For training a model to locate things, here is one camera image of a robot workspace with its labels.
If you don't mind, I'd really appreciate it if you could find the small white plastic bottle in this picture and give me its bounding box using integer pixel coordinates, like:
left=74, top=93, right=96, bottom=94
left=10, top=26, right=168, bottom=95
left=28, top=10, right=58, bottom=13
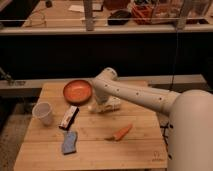
left=88, top=97, right=121, bottom=113

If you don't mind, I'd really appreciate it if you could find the black and white snack bar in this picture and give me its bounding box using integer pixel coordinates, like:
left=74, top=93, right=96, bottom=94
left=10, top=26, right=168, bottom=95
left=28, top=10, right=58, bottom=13
left=59, top=106, right=79, bottom=130

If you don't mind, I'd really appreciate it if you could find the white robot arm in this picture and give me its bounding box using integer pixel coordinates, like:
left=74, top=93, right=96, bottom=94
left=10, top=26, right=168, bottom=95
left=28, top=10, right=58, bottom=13
left=92, top=67, right=213, bottom=171

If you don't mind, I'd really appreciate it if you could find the orange round bowl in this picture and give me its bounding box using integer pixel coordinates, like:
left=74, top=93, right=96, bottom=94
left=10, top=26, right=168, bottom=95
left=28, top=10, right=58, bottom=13
left=63, top=80, right=92, bottom=104

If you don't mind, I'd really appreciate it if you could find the orange toy carrot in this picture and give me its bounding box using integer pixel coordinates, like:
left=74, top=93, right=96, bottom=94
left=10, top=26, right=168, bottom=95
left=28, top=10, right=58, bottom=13
left=106, top=124, right=133, bottom=141

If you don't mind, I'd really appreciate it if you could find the white paper cup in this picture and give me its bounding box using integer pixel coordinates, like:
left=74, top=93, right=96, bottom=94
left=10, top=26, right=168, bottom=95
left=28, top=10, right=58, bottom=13
left=32, top=102, right=53, bottom=126

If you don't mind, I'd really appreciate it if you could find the black object on back bench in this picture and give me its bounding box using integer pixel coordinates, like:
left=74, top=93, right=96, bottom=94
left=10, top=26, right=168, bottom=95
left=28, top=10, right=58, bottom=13
left=107, top=10, right=131, bottom=26

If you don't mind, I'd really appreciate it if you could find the blue sponge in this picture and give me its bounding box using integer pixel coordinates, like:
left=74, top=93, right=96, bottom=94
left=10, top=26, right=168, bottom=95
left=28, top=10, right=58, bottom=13
left=61, top=131, right=78, bottom=155

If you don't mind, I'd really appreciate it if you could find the orange crate on back bench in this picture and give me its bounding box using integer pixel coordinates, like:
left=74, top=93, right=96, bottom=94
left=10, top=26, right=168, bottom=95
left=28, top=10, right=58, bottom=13
left=131, top=5, right=153, bottom=25

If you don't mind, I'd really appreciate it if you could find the white paper sheet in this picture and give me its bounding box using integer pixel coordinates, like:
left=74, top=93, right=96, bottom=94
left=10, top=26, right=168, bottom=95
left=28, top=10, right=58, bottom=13
left=68, top=5, right=84, bottom=13

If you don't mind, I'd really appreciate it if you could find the black cable bundle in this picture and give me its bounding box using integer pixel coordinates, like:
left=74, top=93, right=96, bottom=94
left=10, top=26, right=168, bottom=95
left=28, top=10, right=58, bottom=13
left=159, top=121, right=169, bottom=148

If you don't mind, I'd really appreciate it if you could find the grey metal post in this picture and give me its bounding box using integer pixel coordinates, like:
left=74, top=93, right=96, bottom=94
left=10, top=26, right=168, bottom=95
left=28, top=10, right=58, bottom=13
left=83, top=0, right=94, bottom=31
left=175, top=0, right=192, bottom=30

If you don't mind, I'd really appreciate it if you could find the metal clamp bracket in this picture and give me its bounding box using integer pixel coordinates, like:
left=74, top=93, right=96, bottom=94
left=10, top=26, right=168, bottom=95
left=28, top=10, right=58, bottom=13
left=0, top=67, right=25, bottom=86

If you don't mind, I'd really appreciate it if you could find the grey metal post right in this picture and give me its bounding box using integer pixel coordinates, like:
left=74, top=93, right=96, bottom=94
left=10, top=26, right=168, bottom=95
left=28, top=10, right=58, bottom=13
left=175, top=0, right=192, bottom=30

